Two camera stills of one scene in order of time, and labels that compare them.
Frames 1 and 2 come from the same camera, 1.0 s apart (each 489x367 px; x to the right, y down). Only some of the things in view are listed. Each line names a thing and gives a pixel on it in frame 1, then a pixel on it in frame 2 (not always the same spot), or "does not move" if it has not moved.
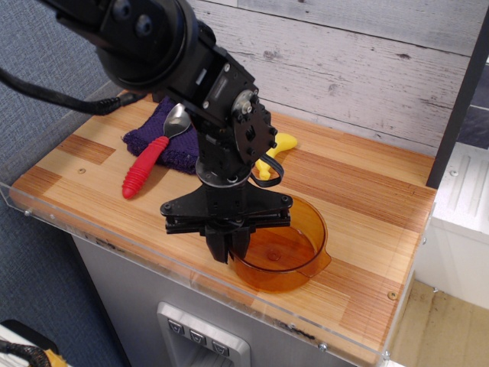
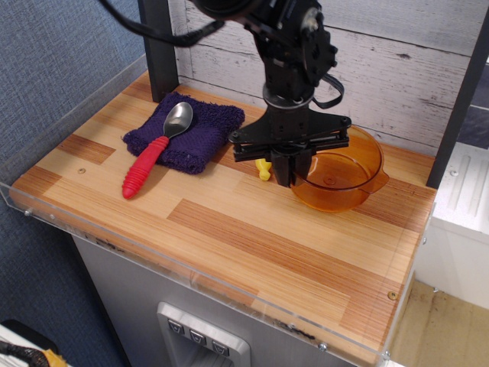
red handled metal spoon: x=176 y=120 does not move
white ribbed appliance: x=454 y=255 does not move
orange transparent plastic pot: x=280 y=258 -> x=340 y=180
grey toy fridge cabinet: x=130 y=290 does not move
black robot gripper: x=225 y=203 -> x=289 y=136
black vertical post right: x=466 y=91 does not move
